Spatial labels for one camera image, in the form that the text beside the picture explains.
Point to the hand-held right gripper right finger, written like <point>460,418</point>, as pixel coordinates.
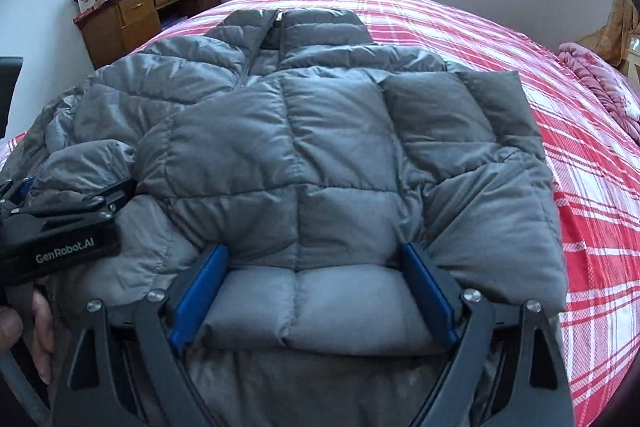
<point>426,293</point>

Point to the beige floral curtain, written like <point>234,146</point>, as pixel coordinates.
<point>617,19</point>

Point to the red plaid bed sheet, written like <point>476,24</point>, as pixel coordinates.
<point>580,167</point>

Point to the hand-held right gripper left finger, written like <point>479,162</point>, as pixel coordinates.
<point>200,293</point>

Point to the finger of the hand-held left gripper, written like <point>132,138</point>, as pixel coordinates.
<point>112,197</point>
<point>20,189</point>

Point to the grey puffer jacket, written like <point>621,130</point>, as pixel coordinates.
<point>320,147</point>

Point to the pink floral quilt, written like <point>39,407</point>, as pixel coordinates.
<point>605,82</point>

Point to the person's left hand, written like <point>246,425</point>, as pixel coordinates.
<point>44,332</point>

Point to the wooden desk with drawers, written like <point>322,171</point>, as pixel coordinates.
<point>135,14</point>

